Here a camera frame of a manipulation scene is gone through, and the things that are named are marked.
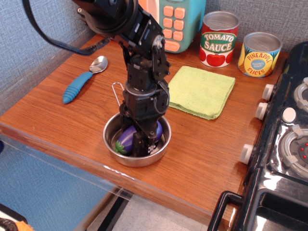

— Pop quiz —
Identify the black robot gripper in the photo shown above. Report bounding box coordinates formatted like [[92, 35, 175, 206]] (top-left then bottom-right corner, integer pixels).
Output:
[[119, 84, 170, 157]]

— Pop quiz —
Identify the purple toy eggplant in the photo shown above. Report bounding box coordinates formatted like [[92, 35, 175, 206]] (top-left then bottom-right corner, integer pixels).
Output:
[[115, 122, 163, 156]]

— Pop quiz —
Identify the small stainless steel pan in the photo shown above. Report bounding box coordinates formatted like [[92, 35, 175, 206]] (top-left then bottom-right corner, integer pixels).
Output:
[[103, 82, 172, 168]]

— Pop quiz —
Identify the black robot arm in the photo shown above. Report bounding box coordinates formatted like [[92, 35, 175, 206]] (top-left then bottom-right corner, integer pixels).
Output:
[[75, 0, 170, 157]]

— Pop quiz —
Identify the green folded cloth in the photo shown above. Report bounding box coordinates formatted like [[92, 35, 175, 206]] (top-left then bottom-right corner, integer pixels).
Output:
[[169, 66, 235, 120]]

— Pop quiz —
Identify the white stove knob bottom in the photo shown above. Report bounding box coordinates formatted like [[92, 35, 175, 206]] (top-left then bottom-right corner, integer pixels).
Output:
[[240, 144, 254, 165]]

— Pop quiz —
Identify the white stove knob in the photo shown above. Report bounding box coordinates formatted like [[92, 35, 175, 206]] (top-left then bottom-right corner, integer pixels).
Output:
[[262, 84, 274, 101], [255, 103, 268, 120], [240, 144, 254, 165]]

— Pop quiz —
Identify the teal toy microwave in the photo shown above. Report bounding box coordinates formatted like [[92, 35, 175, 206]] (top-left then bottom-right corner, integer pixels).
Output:
[[138, 0, 206, 53]]

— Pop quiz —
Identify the white stove knob middle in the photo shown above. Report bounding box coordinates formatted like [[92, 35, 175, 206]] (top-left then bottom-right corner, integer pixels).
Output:
[[255, 103, 268, 120]]

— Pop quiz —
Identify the tomato sauce can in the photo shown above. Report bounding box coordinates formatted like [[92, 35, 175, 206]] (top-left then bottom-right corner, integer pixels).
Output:
[[199, 11, 240, 67]]

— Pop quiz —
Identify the white stove knob top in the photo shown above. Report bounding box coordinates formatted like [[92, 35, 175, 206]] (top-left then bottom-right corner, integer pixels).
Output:
[[262, 84, 274, 101]]

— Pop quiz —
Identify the orange object bottom left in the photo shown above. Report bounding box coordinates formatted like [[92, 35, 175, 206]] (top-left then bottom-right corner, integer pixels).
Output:
[[0, 216, 34, 231]]

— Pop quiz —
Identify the pineapple slices can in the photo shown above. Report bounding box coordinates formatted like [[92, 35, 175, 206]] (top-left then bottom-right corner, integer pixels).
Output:
[[238, 32, 282, 77]]

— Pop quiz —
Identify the black toy stove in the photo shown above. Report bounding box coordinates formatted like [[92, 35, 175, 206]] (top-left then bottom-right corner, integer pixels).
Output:
[[208, 42, 308, 231]]

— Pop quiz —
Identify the blue handled metal spoon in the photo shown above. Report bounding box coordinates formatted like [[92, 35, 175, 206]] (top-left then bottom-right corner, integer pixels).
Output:
[[62, 56, 108, 104]]

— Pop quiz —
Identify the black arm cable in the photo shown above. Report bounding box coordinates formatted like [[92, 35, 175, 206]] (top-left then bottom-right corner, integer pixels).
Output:
[[21, 0, 111, 56]]

